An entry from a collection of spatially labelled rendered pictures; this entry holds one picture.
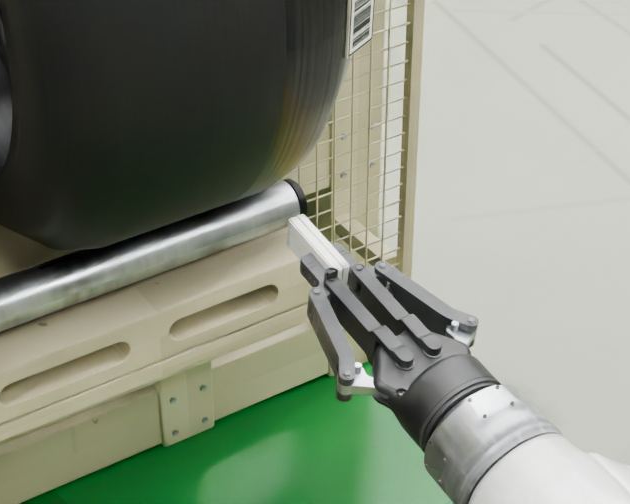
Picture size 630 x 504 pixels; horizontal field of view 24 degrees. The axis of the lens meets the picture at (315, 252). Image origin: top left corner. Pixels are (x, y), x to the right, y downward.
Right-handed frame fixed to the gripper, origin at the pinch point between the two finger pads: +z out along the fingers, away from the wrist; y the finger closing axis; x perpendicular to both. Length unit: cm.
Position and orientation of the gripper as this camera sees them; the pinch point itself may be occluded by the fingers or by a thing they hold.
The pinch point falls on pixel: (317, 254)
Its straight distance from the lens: 117.3
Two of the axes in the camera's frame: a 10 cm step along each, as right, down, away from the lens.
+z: -5.4, -6.0, 5.9
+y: -8.4, 3.2, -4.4
